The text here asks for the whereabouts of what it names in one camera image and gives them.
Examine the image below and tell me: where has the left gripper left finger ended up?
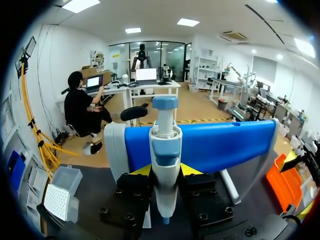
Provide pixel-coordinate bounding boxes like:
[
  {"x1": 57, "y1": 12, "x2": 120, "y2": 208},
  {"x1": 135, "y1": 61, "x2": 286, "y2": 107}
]
[{"x1": 99, "y1": 163, "x2": 154, "y2": 229}]

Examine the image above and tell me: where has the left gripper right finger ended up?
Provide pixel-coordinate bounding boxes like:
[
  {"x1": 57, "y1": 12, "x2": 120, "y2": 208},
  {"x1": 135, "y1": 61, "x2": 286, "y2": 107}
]
[{"x1": 178, "y1": 163, "x2": 235, "y2": 229}]

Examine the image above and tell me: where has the white and blue pipette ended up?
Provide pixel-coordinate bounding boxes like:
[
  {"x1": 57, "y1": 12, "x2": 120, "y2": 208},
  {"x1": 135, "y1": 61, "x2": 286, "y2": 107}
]
[{"x1": 148, "y1": 96, "x2": 184, "y2": 225}]

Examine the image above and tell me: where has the pipette stand with blue panel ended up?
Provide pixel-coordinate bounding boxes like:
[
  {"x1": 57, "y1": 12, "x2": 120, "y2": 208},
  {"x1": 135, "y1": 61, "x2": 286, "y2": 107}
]
[{"x1": 103, "y1": 117, "x2": 281, "y2": 206}]

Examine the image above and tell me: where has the clear pipette tip box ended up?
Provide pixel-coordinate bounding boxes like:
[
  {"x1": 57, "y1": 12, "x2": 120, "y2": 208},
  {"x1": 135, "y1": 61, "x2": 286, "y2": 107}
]
[{"x1": 43, "y1": 164, "x2": 84, "y2": 224}]

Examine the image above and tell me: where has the orange plastic basket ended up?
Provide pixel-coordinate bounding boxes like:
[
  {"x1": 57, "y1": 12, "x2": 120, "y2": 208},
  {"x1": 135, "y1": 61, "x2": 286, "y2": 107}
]
[{"x1": 265, "y1": 153, "x2": 304, "y2": 217}]

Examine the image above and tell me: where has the person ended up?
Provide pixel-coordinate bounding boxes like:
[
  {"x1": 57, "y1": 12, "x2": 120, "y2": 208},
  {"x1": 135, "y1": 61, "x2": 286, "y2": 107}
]
[{"x1": 61, "y1": 70, "x2": 114, "y2": 156}]

